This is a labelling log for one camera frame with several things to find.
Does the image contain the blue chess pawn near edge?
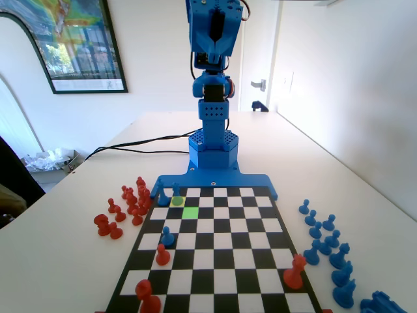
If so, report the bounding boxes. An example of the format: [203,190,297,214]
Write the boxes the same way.
[157,178,170,207]

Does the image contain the black and white chess board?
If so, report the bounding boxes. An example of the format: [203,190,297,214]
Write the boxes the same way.
[104,185,327,313]

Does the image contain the red chess knight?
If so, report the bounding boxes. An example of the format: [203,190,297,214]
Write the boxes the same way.
[282,254,308,290]

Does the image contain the white door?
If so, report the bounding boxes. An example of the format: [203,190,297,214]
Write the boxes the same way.
[239,0,281,113]

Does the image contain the white arched panel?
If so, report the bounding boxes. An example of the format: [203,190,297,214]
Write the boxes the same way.
[0,12,55,154]

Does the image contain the cardboard box with plastic bags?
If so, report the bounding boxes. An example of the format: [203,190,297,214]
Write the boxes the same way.
[21,147,81,174]

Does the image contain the dark chair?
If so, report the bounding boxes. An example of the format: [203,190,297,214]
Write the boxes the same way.
[0,135,47,230]

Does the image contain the large blue plastic object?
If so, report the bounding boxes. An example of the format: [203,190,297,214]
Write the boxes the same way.
[360,290,410,313]

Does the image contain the red and black arm wires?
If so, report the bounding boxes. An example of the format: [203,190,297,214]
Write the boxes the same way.
[240,0,252,23]

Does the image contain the black power cable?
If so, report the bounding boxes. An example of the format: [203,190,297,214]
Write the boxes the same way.
[83,129,205,162]
[96,147,191,155]

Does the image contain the framed wall poster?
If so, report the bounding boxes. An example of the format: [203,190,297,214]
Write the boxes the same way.
[0,0,129,95]

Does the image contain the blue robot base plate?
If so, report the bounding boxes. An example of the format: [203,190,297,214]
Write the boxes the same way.
[155,149,280,201]

